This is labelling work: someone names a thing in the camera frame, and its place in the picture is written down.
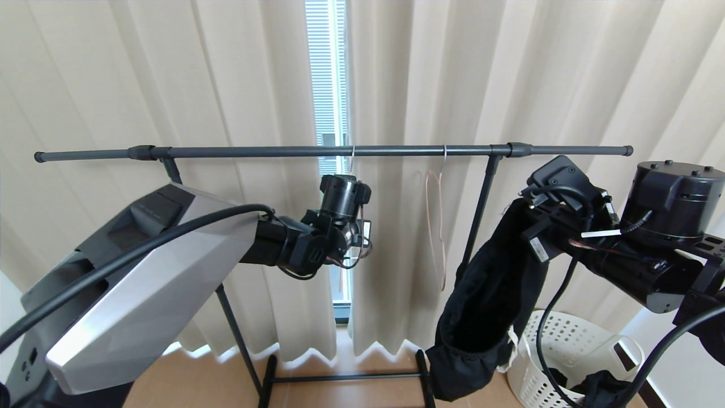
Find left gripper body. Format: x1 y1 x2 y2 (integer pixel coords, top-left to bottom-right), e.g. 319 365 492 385
327 218 373 267

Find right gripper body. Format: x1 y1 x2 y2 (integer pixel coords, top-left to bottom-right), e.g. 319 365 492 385
521 218 703 313

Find pink clothes hanger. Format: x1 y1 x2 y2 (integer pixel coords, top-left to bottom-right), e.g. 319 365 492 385
338 145 357 294
425 145 448 291

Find black drawstring shorts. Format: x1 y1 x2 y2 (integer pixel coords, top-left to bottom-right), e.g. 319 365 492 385
426 198 550 403

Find white laundry basket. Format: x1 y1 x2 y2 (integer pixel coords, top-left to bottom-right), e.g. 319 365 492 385
506 309 645 408

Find black clothes rack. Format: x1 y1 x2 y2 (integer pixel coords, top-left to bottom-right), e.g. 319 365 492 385
34 142 634 408

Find black garment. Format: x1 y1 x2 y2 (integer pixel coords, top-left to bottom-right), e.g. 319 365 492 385
547 367 635 408

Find window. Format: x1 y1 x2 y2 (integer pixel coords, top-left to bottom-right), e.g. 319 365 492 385
306 0 352 324

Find beige curtain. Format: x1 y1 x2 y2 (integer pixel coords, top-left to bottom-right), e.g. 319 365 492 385
346 0 725 363
0 0 340 363

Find black cable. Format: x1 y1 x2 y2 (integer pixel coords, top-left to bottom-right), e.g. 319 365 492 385
278 263 318 281
615 303 725 408
535 258 578 408
0 204 278 353

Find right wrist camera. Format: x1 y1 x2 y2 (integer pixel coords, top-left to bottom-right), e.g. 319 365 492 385
521 156 615 227

